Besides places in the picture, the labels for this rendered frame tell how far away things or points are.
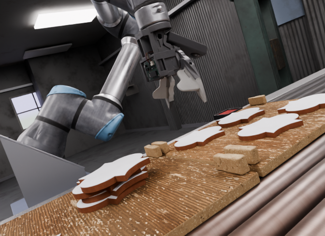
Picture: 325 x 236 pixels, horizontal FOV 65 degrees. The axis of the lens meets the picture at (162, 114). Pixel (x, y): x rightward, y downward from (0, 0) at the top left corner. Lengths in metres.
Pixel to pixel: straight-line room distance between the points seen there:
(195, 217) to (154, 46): 0.39
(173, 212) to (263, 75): 2.83
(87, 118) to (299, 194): 0.69
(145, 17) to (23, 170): 0.55
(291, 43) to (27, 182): 3.65
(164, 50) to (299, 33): 3.41
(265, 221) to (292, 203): 0.05
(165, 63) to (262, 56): 2.56
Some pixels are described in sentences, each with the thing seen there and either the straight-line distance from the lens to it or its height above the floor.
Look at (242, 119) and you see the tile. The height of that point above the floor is 0.94.
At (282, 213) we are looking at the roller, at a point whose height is 0.92.
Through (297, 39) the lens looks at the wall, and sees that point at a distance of 3.96.
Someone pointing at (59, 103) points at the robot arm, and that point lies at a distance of 0.90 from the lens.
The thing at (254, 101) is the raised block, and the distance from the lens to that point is 0.89.
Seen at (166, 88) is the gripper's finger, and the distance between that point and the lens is 0.67.
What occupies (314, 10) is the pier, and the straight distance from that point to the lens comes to 3.69.
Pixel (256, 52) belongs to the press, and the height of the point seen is 1.10.
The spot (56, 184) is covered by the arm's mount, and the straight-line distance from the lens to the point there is 0.88.
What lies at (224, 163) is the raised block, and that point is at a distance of 0.41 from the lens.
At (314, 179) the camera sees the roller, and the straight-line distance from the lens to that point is 0.39.
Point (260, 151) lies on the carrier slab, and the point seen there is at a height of 0.94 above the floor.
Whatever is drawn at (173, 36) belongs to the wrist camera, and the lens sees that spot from 0.62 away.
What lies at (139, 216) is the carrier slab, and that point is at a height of 0.94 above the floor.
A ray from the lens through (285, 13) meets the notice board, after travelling 3.97.
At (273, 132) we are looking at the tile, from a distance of 0.52.
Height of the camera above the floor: 1.10
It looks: 6 degrees down
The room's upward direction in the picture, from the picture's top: 19 degrees counter-clockwise
